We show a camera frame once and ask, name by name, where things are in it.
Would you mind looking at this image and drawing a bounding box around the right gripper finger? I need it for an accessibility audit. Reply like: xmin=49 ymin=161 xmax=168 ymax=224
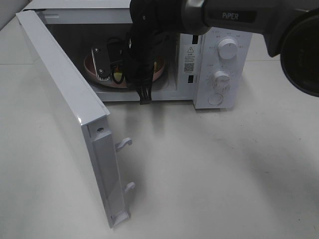
xmin=134 ymin=76 xmax=153 ymax=105
xmin=91 ymin=44 xmax=111 ymax=81

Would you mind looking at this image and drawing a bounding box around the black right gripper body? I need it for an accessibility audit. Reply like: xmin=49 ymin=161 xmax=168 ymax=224
xmin=123 ymin=0 xmax=185 ymax=82

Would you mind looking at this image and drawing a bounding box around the pink round plate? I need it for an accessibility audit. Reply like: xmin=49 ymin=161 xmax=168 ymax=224
xmin=84 ymin=54 xmax=166 ymax=89

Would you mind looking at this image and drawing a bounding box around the round door release button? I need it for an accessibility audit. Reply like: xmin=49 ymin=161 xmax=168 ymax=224
xmin=208 ymin=93 xmax=223 ymax=106

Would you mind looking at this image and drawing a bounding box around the white microwave door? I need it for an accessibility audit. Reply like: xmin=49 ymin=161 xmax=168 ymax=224
xmin=16 ymin=10 xmax=135 ymax=228

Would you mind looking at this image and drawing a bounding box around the toast sandwich with filling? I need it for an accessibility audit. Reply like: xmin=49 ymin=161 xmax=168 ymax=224
xmin=110 ymin=60 xmax=165 ymax=85

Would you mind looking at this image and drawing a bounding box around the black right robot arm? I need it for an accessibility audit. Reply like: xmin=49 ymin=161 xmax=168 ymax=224
xmin=92 ymin=0 xmax=319 ymax=104

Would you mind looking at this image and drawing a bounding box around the white microwave oven body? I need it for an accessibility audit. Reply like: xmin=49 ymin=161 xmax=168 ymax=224
xmin=21 ymin=0 xmax=252 ymax=109

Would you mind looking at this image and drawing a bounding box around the lower white timer knob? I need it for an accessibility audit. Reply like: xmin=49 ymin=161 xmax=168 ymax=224
xmin=212 ymin=70 xmax=230 ymax=88

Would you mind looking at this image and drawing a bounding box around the upper white power knob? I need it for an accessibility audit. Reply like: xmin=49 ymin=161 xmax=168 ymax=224
xmin=217 ymin=37 xmax=238 ymax=60

